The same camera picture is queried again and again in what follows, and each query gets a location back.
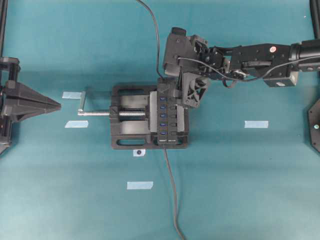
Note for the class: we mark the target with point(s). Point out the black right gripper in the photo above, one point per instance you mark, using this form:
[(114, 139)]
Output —
[(210, 62)]

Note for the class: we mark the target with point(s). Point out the black bench vise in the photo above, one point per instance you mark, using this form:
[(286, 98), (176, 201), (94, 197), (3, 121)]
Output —
[(140, 132)]

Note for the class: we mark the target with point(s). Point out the black multi-port USB hub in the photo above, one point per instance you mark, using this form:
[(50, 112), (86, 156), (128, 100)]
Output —
[(167, 113)]

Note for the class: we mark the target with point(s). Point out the blue tape strip bottom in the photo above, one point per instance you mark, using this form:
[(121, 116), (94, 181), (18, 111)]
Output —
[(140, 185)]

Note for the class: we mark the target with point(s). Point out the blue tape strip middle left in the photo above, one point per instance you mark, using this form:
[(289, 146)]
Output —
[(76, 124)]

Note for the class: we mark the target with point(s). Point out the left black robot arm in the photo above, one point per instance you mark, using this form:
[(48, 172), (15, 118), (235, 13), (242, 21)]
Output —
[(12, 66)]

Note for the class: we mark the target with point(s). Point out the black frame post right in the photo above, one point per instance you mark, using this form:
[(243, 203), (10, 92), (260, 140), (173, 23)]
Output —
[(315, 17)]

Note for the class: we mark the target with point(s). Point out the black frame post left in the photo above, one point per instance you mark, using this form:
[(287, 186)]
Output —
[(3, 17)]

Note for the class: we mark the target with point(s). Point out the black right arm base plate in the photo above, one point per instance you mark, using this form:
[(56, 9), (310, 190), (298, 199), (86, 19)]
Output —
[(313, 115)]

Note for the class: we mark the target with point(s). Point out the blue tape strip right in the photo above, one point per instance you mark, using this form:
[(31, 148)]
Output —
[(256, 124)]

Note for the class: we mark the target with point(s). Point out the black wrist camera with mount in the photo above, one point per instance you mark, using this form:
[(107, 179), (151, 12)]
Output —
[(178, 45)]

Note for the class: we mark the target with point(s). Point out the steel vise screw with handle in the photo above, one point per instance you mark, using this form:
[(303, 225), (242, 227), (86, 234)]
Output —
[(125, 113)]

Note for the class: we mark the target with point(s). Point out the black frame post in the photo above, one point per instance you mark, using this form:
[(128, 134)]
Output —
[(315, 17), (3, 17)]

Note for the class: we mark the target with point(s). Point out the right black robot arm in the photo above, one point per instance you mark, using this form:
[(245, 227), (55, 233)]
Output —
[(278, 65)]

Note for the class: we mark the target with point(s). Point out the blue tape strip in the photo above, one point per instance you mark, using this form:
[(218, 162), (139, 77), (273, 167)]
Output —
[(76, 124), (256, 124), (140, 185), (71, 95)]

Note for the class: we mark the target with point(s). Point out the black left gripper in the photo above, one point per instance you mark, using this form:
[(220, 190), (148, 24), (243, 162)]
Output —
[(22, 102)]

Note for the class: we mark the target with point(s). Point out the blue tape strip upper left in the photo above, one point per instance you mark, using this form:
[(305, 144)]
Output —
[(71, 95)]

